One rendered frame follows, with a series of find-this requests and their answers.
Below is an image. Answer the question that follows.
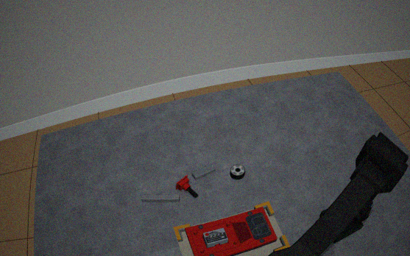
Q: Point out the small black toy wheel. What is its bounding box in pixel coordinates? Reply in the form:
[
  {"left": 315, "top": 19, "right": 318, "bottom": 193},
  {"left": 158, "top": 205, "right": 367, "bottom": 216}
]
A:
[{"left": 230, "top": 165, "right": 245, "bottom": 179}]

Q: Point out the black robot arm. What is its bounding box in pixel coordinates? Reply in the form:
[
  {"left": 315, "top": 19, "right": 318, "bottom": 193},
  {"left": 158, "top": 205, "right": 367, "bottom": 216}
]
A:
[{"left": 269, "top": 132, "right": 409, "bottom": 256}]

